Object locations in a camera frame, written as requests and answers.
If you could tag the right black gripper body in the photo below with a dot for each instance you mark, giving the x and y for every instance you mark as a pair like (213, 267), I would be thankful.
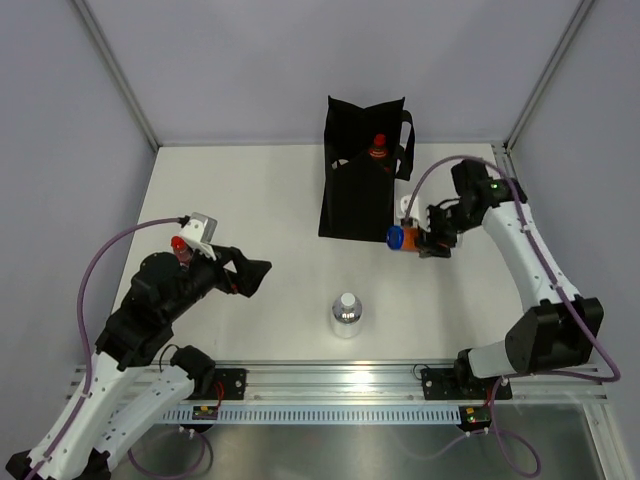
(446, 223)

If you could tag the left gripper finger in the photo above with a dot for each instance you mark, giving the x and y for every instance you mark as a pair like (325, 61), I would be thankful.
(231, 259)
(247, 276)

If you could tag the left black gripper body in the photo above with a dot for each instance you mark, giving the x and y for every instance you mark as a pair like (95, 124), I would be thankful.
(201, 277)

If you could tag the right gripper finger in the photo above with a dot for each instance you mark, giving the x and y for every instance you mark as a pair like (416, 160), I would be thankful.
(435, 250)
(425, 237)

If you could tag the orange spray bottle blue cap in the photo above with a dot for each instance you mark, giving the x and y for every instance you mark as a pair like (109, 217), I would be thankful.
(402, 238)

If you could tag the dark red bottle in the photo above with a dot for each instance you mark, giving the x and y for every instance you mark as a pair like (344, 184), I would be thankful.
(181, 250)

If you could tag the black canvas bag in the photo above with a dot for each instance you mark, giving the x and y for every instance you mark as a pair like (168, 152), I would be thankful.
(358, 198)

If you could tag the silver bottle white cap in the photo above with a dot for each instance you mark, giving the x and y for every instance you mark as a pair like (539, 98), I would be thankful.
(346, 314)

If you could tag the green bottle beige cap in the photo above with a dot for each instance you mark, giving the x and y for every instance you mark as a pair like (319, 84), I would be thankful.
(339, 163)

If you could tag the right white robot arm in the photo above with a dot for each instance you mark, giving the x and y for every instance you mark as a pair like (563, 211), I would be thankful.
(558, 326)

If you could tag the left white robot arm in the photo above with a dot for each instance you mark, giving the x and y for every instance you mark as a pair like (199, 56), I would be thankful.
(126, 346)

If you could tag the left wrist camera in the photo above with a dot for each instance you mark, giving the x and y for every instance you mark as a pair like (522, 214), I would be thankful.
(198, 234)

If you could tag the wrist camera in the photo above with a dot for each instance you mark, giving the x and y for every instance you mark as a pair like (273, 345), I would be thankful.
(198, 234)
(409, 213)

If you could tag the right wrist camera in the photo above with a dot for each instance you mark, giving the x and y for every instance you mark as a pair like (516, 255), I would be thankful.
(409, 213)

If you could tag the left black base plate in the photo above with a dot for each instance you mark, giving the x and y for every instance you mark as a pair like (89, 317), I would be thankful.
(230, 383)

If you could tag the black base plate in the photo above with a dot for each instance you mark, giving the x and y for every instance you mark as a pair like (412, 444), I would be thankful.
(442, 384)
(230, 383)

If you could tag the aluminium mounting rail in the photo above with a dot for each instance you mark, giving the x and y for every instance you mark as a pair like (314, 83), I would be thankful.
(375, 383)

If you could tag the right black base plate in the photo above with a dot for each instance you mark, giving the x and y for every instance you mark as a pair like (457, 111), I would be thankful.
(442, 384)

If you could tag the white slotted cable duct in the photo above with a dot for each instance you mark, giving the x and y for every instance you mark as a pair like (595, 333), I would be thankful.
(315, 415)

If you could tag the right aluminium frame post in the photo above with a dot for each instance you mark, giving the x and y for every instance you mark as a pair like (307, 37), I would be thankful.
(551, 67)

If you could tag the aluminium frame post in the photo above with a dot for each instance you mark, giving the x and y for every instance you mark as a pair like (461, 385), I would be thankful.
(101, 45)
(551, 67)

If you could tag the left aluminium frame post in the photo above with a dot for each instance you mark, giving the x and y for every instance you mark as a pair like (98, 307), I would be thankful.
(101, 45)

